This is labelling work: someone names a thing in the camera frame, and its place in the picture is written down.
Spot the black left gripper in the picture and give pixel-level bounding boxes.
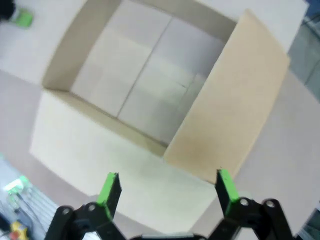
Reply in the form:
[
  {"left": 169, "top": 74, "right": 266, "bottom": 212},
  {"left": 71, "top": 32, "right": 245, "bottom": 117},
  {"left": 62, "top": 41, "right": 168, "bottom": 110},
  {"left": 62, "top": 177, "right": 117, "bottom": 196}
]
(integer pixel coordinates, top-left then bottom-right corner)
[{"left": 0, "top": 0, "right": 34, "bottom": 28}]

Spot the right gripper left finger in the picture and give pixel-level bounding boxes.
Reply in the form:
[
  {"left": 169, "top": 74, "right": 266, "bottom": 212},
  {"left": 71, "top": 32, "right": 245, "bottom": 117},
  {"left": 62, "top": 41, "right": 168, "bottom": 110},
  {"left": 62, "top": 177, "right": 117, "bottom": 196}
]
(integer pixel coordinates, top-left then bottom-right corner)
[{"left": 47, "top": 171, "right": 126, "bottom": 240}]

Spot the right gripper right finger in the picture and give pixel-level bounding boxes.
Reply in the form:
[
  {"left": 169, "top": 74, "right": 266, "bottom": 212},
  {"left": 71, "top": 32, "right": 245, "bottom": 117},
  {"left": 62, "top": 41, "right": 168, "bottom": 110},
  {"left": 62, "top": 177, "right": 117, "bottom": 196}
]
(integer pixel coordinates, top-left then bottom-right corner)
[{"left": 207, "top": 169, "right": 295, "bottom": 240}]

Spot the brown cardboard shipping box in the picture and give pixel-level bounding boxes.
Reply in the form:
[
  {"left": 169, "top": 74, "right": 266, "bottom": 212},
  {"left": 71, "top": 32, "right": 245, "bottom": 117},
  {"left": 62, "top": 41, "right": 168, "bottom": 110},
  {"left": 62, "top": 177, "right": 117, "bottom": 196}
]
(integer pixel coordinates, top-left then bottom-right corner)
[{"left": 28, "top": 0, "right": 291, "bottom": 233}]

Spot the green and white device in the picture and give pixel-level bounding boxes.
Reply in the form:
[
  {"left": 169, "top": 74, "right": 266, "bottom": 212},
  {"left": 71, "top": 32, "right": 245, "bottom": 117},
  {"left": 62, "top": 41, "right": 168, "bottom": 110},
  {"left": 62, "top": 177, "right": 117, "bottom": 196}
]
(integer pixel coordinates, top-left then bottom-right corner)
[{"left": 4, "top": 175, "right": 30, "bottom": 196}]

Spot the yellow emergency stop button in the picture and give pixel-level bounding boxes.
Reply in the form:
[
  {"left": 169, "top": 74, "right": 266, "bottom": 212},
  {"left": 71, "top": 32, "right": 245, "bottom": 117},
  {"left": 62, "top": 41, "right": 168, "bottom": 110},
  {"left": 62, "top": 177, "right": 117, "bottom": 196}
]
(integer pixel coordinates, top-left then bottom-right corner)
[{"left": 9, "top": 220, "right": 29, "bottom": 240}]

